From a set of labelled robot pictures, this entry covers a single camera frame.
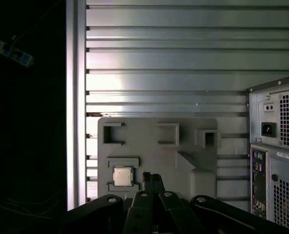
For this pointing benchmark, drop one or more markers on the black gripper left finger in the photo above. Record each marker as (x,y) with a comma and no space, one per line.
(139,212)

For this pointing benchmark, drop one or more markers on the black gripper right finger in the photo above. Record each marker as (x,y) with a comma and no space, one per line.
(178,214)

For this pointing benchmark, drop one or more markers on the silver topped CPU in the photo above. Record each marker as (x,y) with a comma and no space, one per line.
(123,176)

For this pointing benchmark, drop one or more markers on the grey parts rack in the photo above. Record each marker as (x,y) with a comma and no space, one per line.
(147,151)

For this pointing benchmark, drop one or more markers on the black open PC case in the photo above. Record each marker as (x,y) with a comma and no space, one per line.
(254,117)

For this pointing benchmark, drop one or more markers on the grey power supply white label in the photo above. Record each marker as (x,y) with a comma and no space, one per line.
(269,128)

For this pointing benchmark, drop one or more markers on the white power strip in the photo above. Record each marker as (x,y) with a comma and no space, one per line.
(15,54)

